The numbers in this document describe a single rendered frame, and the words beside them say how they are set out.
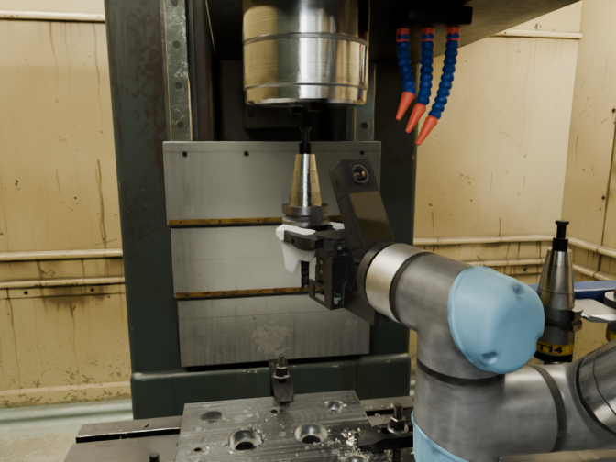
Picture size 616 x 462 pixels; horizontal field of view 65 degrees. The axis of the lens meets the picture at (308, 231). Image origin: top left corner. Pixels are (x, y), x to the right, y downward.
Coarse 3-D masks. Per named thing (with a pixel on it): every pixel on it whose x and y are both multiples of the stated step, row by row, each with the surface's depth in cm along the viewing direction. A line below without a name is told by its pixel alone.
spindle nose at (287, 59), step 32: (256, 0) 55; (288, 0) 53; (320, 0) 53; (352, 0) 55; (256, 32) 56; (288, 32) 54; (320, 32) 54; (352, 32) 55; (256, 64) 56; (288, 64) 54; (320, 64) 54; (352, 64) 56; (256, 96) 57; (288, 96) 55; (320, 96) 55; (352, 96) 57
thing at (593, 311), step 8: (584, 304) 61; (592, 304) 61; (600, 304) 61; (584, 312) 58; (592, 312) 58; (600, 312) 58; (608, 312) 58; (592, 320) 57; (600, 320) 57; (608, 320) 57
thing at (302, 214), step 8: (288, 208) 63; (296, 208) 62; (304, 208) 62; (312, 208) 63; (320, 208) 63; (288, 216) 64; (296, 216) 63; (304, 216) 63; (312, 216) 63; (320, 216) 64; (288, 224) 63; (296, 224) 63; (304, 224) 62; (312, 224) 64; (320, 224) 63
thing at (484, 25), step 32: (224, 0) 57; (384, 0) 57; (416, 0) 57; (448, 0) 57; (480, 0) 57; (512, 0) 57; (544, 0) 57; (576, 0) 57; (224, 32) 75; (384, 32) 75; (480, 32) 75; (416, 64) 108
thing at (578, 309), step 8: (576, 304) 58; (544, 312) 57; (552, 312) 56; (560, 312) 56; (568, 312) 57; (576, 312) 56; (544, 320) 57; (552, 320) 57; (560, 320) 57; (568, 320) 57; (576, 320) 57; (544, 328) 57; (552, 328) 57; (560, 328) 57; (568, 328) 57; (576, 328) 56
